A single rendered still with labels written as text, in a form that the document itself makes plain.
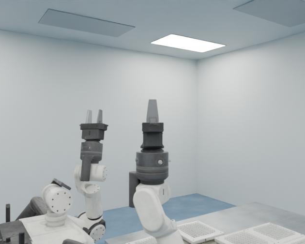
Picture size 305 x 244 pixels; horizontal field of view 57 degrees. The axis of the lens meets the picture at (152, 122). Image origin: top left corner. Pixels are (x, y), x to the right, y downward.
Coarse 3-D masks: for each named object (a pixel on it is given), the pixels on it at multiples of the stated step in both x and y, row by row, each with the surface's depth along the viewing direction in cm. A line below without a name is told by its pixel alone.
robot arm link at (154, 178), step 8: (136, 168) 76; (136, 176) 75; (144, 176) 72; (152, 176) 72; (160, 176) 73; (136, 184) 77; (144, 184) 74; (152, 184) 73; (160, 184) 74; (160, 192) 73; (168, 192) 79; (160, 200) 73
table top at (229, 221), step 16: (240, 208) 240; (256, 208) 240; (272, 208) 240; (208, 224) 203; (224, 224) 203; (240, 224) 203; (256, 224) 203; (288, 224) 203; (304, 224) 203; (112, 240) 176; (128, 240) 176
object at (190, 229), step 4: (188, 224) 181; (192, 224) 181; (196, 224) 182; (200, 224) 182; (180, 228) 175; (184, 228) 175; (188, 228) 175; (192, 228) 176; (196, 228) 175; (200, 228) 175; (204, 228) 175; (208, 228) 176; (188, 232) 169; (192, 232) 168; (196, 232) 169; (200, 232) 168; (204, 232) 168; (208, 232) 168; (212, 232) 170; (192, 236) 164; (196, 236) 164; (212, 240) 170
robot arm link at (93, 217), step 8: (88, 200) 116; (96, 200) 117; (88, 208) 118; (96, 208) 118; (80, 216) 123; (88, 216) 119; (96, 216) 119; (88, 224) 118; (96, 224) 118; (104, 224) 120
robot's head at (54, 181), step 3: (54, 180) 89; (57, 180) 87; (51, 183) 90; (54, 183) 90; (57, 183) 91; (60, 183) 84; (63, 183) 84; (60, 186) 91; (63, 186) 84; (66, 186) 84; (69, 186) 86; (69, 189) 85
